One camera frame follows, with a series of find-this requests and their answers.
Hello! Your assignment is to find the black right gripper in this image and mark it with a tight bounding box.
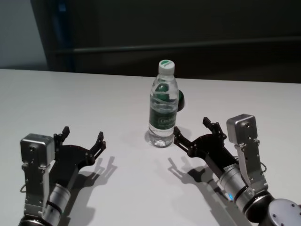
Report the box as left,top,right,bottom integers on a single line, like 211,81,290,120
173,116,238,175

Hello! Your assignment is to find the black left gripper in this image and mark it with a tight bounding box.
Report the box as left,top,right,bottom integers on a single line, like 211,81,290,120
50,126,107,187

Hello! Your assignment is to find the clear Cestbon water bottle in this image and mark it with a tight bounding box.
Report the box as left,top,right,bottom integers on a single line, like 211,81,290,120
148,59,178,148

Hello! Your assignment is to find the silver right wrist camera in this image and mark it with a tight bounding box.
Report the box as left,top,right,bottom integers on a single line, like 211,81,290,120
226,114,268,192

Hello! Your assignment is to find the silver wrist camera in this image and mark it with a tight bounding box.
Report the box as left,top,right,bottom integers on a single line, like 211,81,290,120
20,133,55,218
226,114,268,192

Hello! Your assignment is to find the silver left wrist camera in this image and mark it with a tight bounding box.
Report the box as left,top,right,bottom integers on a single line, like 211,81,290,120
20,133,55,218

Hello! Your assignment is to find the grey horizontal rail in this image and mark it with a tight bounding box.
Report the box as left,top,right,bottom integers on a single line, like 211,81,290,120
72,44,301,53

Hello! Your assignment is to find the blue vertical post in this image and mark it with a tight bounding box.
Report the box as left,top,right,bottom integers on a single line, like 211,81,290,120
53,0,76,72

